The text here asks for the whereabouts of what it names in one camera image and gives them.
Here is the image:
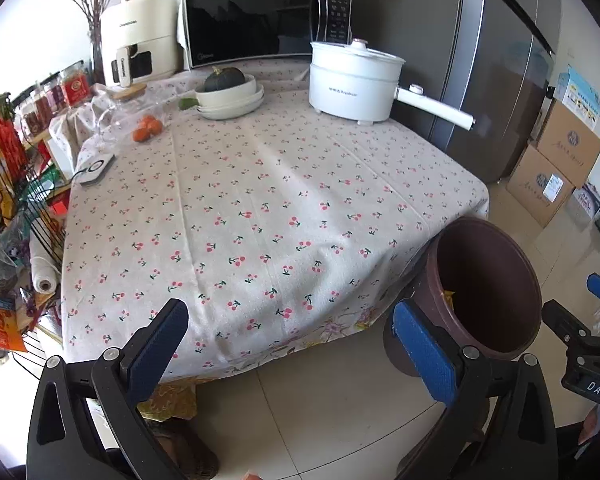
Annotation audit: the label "cream pan green handle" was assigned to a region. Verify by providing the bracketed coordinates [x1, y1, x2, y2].
[178, 74, 258, 110]

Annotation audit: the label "cherry print tablecloth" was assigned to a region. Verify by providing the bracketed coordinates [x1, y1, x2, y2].
[61, 60, 489, 382]

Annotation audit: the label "white electric cooking pot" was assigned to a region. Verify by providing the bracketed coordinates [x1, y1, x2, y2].
[309, 39, 475, 130]

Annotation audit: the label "black microwave oven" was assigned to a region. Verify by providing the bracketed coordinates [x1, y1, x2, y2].
[181, 0, 352, 68]

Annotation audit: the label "dark green pumpkin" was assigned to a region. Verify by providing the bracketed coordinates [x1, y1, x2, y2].
[204, 66, 246, 92]

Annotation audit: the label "yellow snack wrapper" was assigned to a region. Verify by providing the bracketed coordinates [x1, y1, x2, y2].
[443, 290, 454, 311]

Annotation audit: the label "cardboard box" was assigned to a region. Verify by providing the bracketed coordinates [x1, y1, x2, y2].
[535, 100, 600, 188]
[506, 145, 574, 228]

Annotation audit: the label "red spice jar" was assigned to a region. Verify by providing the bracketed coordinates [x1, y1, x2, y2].
[60, 61, 91, 107]

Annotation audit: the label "dried branches in vase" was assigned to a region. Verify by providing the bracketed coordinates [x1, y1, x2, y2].
[55, 0, 131, 86]

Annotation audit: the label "stacked white plates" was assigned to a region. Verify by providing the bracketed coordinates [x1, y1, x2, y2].
[197, 84, 264, 120]

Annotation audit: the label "brown round trash bin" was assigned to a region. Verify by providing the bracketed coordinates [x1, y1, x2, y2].
[398, 217, 542, 361]

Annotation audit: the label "glass jar wooden lid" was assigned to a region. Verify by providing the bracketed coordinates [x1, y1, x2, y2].
[98, 84, 170, 144]

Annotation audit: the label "black wire rack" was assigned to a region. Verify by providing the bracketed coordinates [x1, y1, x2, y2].
[0, 93, 69, 378]

